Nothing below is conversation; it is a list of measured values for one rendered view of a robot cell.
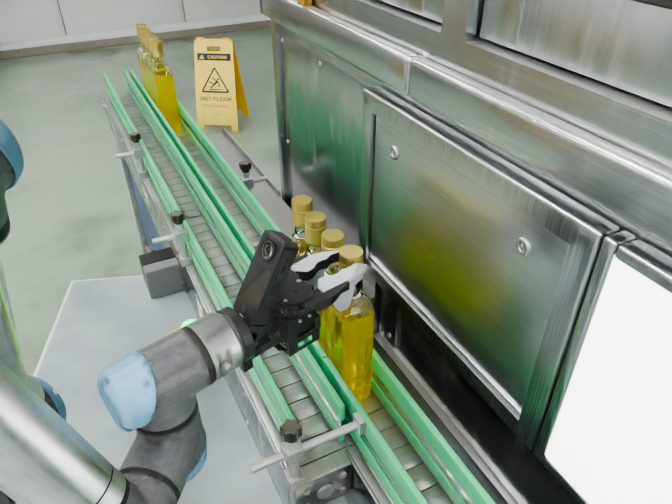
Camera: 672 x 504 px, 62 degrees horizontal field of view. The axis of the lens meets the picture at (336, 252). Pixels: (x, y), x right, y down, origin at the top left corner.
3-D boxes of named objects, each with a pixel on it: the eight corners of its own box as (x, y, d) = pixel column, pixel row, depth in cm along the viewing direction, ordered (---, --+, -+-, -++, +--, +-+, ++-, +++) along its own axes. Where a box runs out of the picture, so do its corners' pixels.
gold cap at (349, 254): (350, 265, 83) (351, 240, 80) (368, 276, 80) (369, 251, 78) (333, 275, 81) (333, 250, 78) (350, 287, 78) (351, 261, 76)
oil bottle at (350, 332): (371, 397, 94) (377, 298, 81) (342, 409, 91) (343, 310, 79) (355, 374, 98) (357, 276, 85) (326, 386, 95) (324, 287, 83)
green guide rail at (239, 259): (345, 439, 86) (345, 405, 82) (339, 442, 86) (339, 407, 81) (130, 91, 214) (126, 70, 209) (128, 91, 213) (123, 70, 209)
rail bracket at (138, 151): (150, 179, 157) (140, 134, 149) (123, 185, 154) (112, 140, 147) (147, 173, 160) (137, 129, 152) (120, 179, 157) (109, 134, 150)
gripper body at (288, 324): (290, 309, 81) (218, 350, 74) (287, 260, 76) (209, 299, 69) (325, 337, 76) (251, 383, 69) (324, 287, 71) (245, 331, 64)
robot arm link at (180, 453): (125, 510, 67) (103, 454, 61) (162, 432, 76) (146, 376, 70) (188, 519, 66) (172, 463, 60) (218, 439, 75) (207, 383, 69)
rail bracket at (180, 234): (195, 267, 124) (185, 215, 116) (161, 276, 121) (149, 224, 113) (190, 258, 127) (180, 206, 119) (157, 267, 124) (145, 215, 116)
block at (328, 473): (354, 492, 87) (355, 465, 83) (297, 519, 83) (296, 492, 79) (343, 474, 89) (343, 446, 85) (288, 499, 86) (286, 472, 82)
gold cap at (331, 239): (348, 262, 84) (348, 237, 82) (326, 267, 83) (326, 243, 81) (338, 249, 87) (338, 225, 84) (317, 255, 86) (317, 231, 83)
